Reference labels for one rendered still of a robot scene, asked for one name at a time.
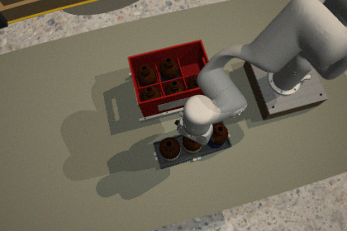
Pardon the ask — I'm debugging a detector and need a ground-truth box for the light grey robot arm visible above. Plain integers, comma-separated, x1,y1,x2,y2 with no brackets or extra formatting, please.
179,0,347,136

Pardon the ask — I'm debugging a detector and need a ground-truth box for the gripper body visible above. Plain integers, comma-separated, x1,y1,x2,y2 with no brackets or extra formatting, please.
177,117,213,145

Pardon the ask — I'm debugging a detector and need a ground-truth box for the brown bottle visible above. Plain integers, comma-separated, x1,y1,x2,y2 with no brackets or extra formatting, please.
182,136,202,154
187,75,199,90
165,80,185,96
207,123,228,149
137,64,158,87
141,86,161,101
159,137,180,162
159,57,179,82

